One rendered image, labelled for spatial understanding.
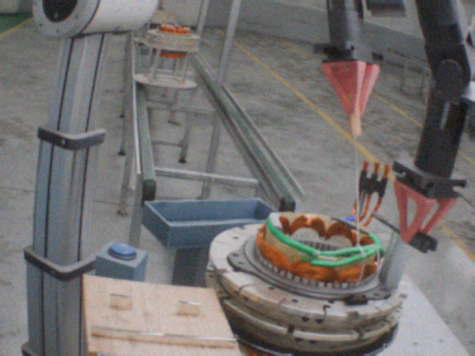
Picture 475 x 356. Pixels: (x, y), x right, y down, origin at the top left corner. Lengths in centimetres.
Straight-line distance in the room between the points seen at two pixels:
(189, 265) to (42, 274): 30
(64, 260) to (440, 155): 74
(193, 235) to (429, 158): 51
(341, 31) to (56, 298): 73
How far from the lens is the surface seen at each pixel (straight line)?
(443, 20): 73
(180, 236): 114
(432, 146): 80
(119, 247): 106
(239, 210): 132
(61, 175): 117
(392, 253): 96
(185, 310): 85
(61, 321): 129
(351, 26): 94
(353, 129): 94
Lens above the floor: 149
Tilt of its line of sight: 17 degrees down
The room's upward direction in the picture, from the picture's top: 11 degrees clockwise
